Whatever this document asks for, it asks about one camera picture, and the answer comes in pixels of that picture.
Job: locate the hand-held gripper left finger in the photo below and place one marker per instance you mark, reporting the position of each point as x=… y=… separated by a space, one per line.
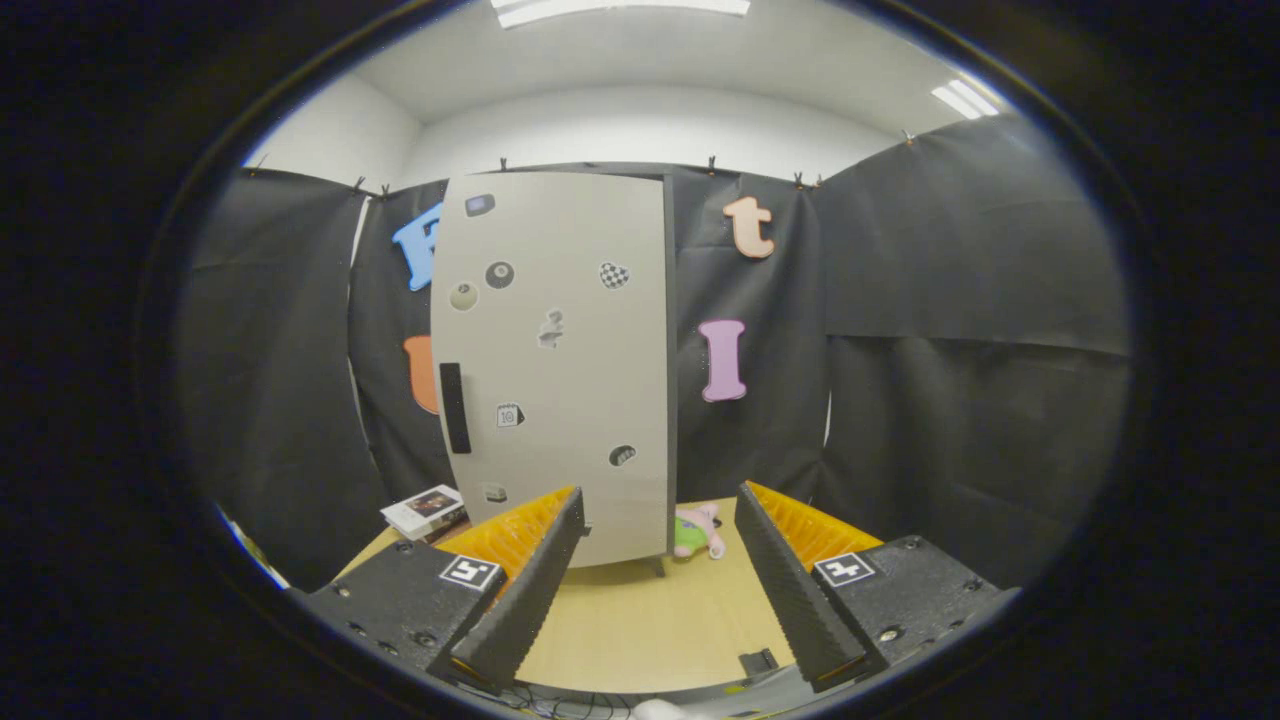
x=530 y=600

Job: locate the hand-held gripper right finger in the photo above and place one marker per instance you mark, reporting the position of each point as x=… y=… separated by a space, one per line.
x=795 y=600

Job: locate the grey shoe cabinet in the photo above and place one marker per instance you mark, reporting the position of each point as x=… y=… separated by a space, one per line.
x=672 y=350

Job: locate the small black clip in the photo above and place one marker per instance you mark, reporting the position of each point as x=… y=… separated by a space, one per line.
x=758 y=662

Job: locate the black book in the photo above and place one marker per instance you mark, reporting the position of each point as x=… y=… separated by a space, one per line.
x=450 y=528

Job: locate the pink and green plush toy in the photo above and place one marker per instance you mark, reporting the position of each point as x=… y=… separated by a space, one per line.
x=690 y=535

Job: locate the white book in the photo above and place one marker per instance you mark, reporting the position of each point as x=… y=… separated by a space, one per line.
x=420 y=510

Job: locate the white rounded object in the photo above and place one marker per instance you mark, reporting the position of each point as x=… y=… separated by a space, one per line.
x=665 y=712

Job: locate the black backdrop cloth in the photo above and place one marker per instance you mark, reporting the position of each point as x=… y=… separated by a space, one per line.
x=950 y=350

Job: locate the row of black cloth clips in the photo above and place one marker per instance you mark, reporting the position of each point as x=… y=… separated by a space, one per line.
x=503 y=164

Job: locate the small ceiling light panel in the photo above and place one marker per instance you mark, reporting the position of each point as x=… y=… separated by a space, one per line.
x=965 y=100

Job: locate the long ceiling light panel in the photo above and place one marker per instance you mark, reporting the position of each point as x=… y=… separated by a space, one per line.
x=620 y=8

